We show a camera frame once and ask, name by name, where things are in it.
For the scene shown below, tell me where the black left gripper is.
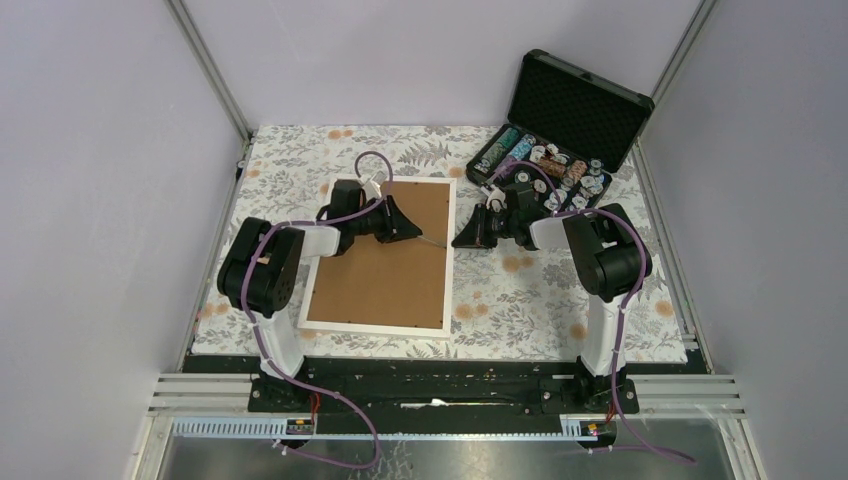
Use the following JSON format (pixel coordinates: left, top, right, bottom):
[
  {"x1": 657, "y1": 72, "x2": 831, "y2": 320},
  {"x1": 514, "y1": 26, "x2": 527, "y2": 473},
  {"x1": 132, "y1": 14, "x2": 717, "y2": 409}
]
[{"x1": 351, "y1": 196, "x2": 424, "y2": 244}]

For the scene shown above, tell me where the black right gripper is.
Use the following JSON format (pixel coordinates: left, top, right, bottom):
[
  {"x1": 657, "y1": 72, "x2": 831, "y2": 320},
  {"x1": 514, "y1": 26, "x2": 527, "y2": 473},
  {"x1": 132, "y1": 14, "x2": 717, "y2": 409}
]
[{"x1": 451, "y1": 204, "x2": 517, "y2": 251}]

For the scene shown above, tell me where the yellow handled screwdriver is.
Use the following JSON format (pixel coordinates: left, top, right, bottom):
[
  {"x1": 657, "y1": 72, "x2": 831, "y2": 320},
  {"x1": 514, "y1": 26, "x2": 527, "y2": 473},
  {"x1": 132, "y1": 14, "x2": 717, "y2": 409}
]
[{"x1": 417, "y1": 235, "x2": 448, "y2": 249}]

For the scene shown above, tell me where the white picture frame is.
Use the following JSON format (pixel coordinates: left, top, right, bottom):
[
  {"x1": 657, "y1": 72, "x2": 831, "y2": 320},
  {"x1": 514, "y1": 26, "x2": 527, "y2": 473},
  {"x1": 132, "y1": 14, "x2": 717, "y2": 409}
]
[{"x1": 297, "y1": 176, "x2": 457, "y2": 340}]

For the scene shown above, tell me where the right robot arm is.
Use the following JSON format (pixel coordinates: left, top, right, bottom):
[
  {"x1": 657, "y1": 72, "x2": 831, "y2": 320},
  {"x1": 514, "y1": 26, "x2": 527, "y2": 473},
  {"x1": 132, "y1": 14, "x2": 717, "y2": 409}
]
[{"x1": 452, "y1": 184, "x2": 652, "y2": 412}]

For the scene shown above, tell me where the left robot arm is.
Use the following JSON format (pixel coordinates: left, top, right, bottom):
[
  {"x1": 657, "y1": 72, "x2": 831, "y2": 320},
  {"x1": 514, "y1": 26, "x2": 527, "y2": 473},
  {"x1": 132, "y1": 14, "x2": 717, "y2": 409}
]
[{"x1": 217, "y1": 179, "x2": 422, "y2": 411}]

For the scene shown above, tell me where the black poker chip case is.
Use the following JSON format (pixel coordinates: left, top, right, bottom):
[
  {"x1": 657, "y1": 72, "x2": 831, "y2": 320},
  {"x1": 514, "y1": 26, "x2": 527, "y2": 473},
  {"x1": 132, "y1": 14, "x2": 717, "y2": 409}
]
[{"x1": 466, "y1": 49, "x2": 655, "y2": 211}]

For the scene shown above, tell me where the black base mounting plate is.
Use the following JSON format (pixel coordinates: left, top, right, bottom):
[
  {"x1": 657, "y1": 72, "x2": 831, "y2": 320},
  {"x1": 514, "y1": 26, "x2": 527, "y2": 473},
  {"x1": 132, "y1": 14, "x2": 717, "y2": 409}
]
[{"x1": 182, "y1": 354, "x2": 707, "y2": 435}]

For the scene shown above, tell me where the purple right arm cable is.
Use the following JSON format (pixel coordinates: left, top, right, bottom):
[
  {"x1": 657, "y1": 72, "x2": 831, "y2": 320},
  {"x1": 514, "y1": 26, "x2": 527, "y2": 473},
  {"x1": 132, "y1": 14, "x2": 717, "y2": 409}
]
[{"x1": 486, "y1": 160, "x2": 697, "y2": 466}]

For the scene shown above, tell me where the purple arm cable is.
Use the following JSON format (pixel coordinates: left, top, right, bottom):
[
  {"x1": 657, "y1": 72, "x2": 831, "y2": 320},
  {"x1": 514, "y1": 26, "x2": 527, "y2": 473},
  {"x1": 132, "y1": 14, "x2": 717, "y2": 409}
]
[
  {"x1": 238, "y1": 150, "x2": 396, "y2": 470},
  {"x1": 486, "y1": 160, "x2": 697, "y2": 466}
]

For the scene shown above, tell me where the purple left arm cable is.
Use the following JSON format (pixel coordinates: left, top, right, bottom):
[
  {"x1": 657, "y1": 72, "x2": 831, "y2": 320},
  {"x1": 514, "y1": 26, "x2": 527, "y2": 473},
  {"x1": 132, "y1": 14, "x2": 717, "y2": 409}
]
[{"x1": 238, "y1": 150, "x2": 396, "y2": 470}]

